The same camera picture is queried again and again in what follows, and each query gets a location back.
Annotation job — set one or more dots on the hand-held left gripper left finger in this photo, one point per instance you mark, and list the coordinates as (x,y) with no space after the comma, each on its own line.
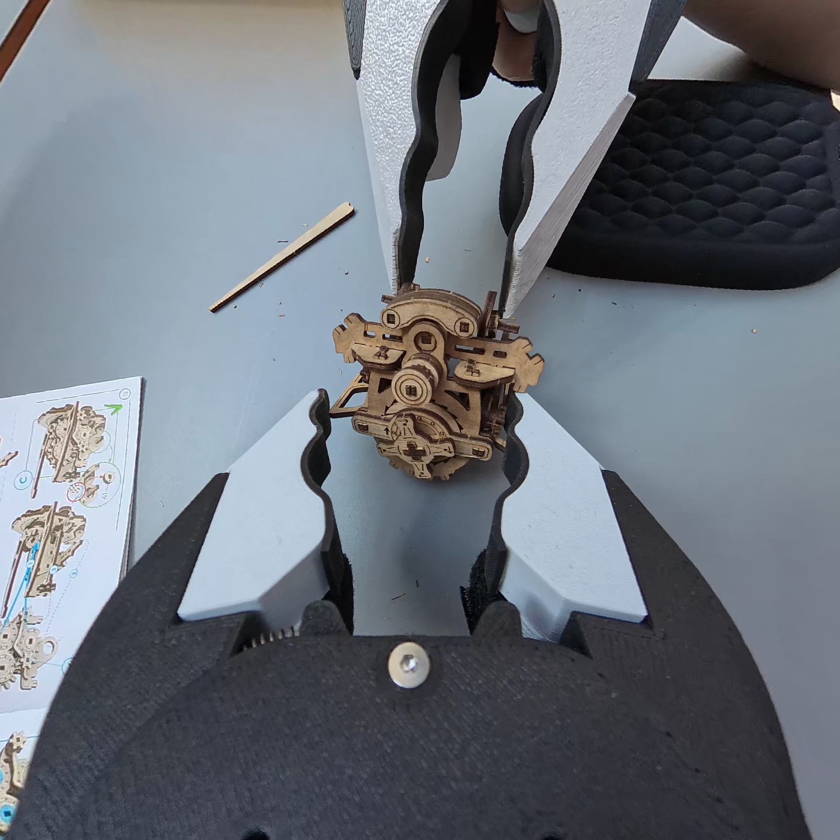
(262,538)

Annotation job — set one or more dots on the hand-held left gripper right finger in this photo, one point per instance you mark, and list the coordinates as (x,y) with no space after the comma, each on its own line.
(564,538)

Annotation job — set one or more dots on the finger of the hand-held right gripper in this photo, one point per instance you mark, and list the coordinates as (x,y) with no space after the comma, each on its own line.
(387,131)
(584,98)

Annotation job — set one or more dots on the wooden mechanical puzzle model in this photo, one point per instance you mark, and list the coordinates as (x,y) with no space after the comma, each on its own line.
(433,387)

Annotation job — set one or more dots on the person's right forearm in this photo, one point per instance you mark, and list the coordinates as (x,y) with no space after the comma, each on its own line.
(774,33)

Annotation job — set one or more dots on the grey desk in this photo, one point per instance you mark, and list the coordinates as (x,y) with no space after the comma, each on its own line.
(164,164)

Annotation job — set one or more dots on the person's right hand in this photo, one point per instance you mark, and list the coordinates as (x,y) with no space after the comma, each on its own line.
(515,39)

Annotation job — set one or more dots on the black quilted armrest pad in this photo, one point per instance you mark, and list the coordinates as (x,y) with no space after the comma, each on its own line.
(709,197)

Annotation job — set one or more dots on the thin wooden stick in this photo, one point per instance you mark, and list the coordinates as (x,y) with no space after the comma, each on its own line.
(282,259)

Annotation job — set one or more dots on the illustrated instruction booklet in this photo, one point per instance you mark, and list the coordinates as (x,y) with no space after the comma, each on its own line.
(59,512)

